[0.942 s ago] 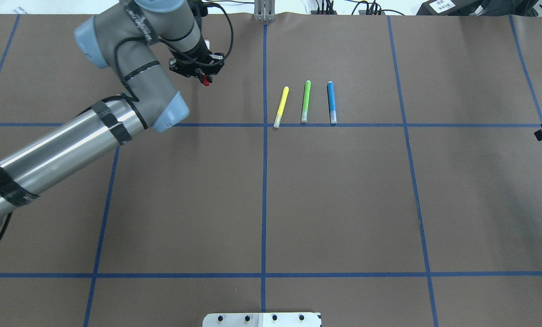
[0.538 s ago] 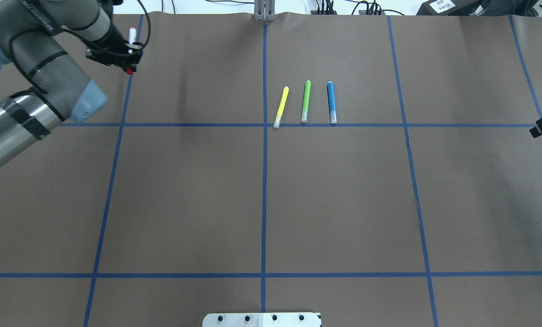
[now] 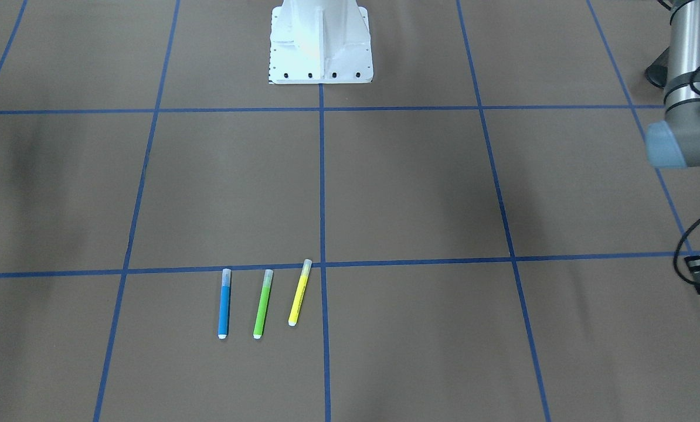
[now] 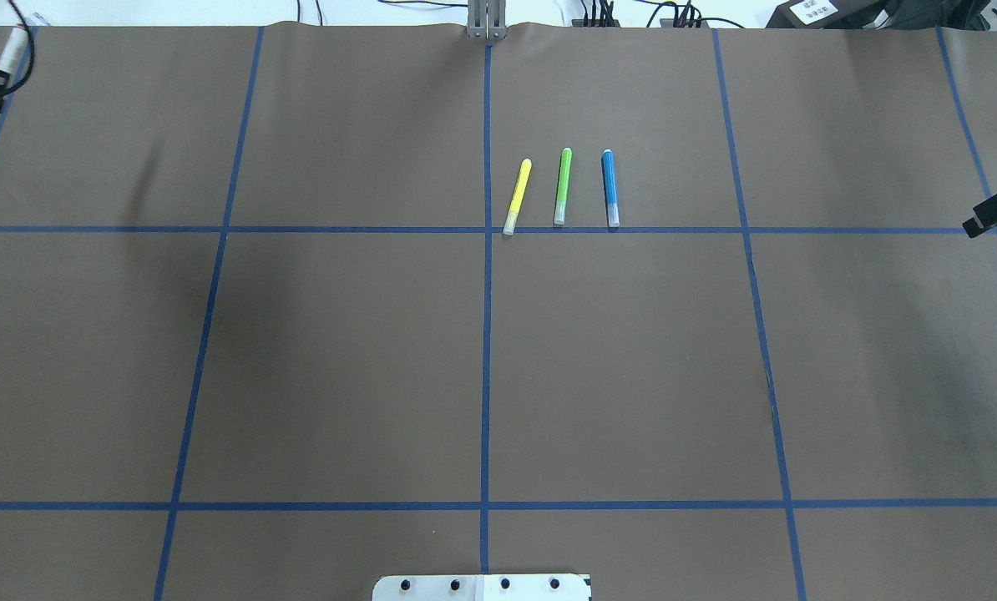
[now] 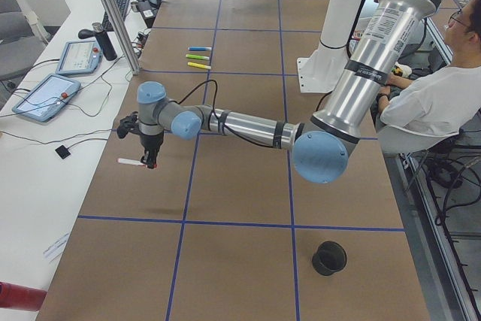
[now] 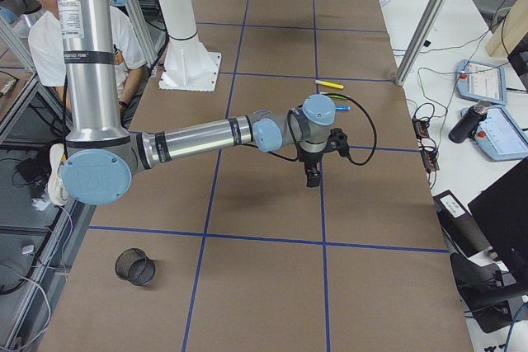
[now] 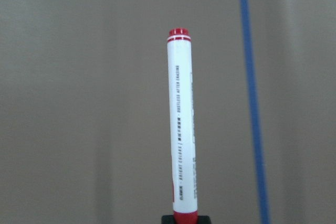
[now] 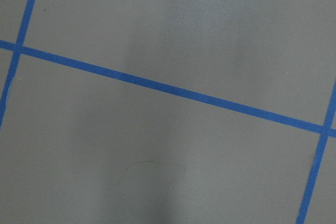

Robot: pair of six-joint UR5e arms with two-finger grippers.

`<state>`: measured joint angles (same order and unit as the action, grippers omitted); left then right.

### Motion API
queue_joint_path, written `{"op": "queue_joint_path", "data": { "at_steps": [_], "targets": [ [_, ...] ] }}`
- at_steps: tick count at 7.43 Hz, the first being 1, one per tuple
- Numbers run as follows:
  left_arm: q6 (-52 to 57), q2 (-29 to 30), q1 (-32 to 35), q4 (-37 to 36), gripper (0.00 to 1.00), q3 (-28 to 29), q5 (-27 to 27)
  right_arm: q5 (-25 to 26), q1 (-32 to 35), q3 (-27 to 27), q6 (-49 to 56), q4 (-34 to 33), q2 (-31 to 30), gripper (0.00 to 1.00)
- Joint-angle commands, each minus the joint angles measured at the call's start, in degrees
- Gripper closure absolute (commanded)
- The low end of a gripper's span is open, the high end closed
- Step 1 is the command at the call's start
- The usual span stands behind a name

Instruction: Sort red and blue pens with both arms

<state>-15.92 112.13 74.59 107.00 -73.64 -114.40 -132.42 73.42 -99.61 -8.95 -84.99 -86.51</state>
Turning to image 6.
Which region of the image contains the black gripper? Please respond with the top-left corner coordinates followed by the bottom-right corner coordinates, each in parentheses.
top-left (297, 128), bottom-right (350, 188)

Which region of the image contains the green marker pen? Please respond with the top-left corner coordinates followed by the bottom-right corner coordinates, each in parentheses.
top-left (321, 92), bottom-right (350, 101)

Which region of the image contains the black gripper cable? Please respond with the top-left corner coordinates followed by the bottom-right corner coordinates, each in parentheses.
top-left (267, 94), bottom-right (377, 165)

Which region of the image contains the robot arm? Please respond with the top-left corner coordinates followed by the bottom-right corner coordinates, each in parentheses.
top-left (48, 0), bottom-right (349, 205)

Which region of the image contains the black water bottle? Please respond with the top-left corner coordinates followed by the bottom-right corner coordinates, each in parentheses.
top-left (448, 101), bottom-right (492, 143)

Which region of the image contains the teach pendant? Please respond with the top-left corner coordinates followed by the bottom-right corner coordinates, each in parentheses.
top-left (456, 59), bottom-right (507, 105)
top-left (469, 105), bottom-right (527, 162)

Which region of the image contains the teach pendant far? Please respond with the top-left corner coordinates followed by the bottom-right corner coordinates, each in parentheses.
top-left (456, 59), bottom-right (507, 105)

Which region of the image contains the yellow marker pen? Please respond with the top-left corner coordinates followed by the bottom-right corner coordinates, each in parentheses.
top-left (314, 79), bottom-right (344, 90)

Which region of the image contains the teach pendant near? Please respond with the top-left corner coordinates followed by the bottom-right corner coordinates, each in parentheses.
top-left (469, 105), bottom-right (527, 162)

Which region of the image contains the black mesh pen cup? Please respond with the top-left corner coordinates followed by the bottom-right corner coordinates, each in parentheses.
top-left (115, 247), bottom-right (156, 286)

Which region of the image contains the seated person white shirt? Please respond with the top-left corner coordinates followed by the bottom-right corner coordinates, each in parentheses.
top-left (28, 0), bottom-right (146, 125)

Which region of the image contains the aluminium frame post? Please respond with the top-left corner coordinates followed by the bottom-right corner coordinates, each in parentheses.
top-left (393, 0), bottom-right (446, 86)

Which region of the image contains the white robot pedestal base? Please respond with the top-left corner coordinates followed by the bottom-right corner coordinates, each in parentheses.
top-left (158, 0), bottom-right (222, 92)

